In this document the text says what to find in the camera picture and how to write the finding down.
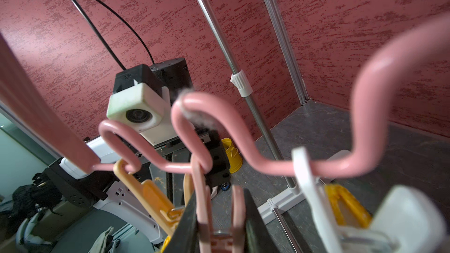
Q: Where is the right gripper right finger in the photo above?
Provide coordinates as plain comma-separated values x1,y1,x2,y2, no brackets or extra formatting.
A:
244,189,280,253

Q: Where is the pink clip hanger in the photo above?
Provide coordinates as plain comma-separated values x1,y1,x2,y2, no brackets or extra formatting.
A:
1,14,450,178

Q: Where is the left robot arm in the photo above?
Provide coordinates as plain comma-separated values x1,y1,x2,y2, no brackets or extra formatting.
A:
44,57,231,245

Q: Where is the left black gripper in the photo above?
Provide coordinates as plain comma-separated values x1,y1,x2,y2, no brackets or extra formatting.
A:
133,129,232,205

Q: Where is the clothes rack with steel bars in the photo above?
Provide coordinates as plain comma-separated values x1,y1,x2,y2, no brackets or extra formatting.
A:
197,0,305,253

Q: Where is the yellow clothespin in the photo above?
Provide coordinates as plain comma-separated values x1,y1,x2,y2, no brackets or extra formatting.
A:
113,159,194,248

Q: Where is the yellow cup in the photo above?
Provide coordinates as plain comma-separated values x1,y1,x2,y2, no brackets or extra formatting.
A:
221,138,243,174

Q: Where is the blue object behind calculator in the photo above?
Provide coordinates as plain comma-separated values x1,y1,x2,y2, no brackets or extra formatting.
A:
220,182,232,192

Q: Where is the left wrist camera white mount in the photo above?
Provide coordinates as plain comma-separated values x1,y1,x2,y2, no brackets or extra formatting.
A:
107,64,177,146

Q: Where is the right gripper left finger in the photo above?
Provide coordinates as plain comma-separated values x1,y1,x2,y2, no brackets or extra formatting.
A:
164,193,199,253

